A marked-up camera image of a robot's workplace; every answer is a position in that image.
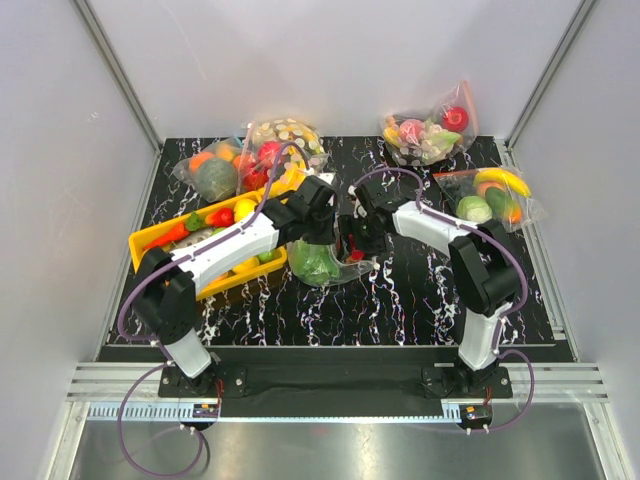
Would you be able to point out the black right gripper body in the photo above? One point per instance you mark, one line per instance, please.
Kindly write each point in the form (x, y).
(364, 233)

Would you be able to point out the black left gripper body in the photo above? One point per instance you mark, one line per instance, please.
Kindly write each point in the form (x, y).
(321, 226)

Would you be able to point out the clear zip top bag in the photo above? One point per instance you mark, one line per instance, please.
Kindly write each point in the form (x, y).
(349, 271)

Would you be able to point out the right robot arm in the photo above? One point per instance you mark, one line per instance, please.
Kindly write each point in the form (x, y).
(487, 276)

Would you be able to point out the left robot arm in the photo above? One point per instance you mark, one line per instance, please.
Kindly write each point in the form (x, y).
(167, 284)

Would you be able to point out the green fake lettuce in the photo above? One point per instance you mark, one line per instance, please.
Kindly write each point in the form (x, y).
(314, 265)

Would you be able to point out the green fake bitter gourd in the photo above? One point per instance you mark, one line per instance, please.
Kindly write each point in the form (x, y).
(267, 256)

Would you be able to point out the yellow fake pear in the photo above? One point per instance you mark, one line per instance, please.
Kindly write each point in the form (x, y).
(246, 266)

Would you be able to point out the yellow fake apple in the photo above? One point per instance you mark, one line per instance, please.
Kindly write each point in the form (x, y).
(243, 208)

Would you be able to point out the polka dot zip bag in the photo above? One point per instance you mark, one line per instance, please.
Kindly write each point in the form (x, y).
(283, 149)

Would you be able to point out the red wax apple fake fruit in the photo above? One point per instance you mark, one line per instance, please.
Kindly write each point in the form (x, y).
(222, 218)

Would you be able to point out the far right dotted bag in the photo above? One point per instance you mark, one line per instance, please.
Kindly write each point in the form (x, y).
(414, 142)

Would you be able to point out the clear bag with melon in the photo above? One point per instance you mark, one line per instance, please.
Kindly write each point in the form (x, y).
(211, 172)

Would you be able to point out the right bag with banana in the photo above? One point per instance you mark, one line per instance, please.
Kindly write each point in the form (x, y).
(497, 193)

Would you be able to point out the grey fake fish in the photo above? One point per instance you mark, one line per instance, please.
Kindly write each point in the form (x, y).
(194, 238)

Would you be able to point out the orange fake carrot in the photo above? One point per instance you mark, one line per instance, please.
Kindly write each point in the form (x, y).
(178, 232)

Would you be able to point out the clear bag with red fruit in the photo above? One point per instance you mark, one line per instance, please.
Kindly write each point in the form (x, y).
(456, 112)

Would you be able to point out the yellow plastic tray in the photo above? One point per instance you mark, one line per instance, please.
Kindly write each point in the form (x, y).
(139, 240)

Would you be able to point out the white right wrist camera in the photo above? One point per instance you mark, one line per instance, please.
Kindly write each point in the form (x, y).
(357, 194)

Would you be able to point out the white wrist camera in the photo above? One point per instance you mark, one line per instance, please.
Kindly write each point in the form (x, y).
(329, 178)
(357, 194)

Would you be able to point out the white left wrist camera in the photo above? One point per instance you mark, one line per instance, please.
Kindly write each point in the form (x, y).
(329, 178)

